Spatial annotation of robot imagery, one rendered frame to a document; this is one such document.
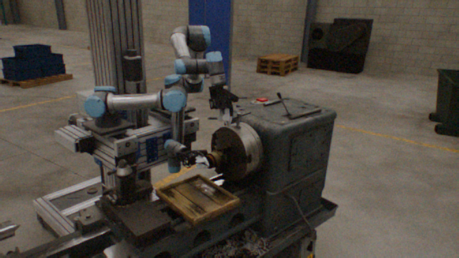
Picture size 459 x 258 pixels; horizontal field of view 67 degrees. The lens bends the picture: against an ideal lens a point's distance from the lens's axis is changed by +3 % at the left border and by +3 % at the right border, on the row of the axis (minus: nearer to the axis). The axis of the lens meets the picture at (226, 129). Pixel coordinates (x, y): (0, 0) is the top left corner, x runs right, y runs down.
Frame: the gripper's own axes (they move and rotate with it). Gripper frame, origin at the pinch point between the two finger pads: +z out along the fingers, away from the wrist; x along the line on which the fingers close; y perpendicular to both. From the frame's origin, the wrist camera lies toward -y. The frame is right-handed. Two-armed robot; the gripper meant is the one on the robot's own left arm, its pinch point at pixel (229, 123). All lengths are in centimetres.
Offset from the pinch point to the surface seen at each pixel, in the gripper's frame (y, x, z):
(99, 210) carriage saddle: 58, -39, 30
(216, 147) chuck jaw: -2.0, -17.1, 13.1
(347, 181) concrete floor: -225, -85, 109
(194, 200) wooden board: 15.1, -21.6, 37.6
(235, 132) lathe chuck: -9.4, -7.2, 6.5
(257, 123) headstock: -26.7, -7.5, 5.2
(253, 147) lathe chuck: -14.7, -1.7, 15.6
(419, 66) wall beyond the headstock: -981, -289, 16
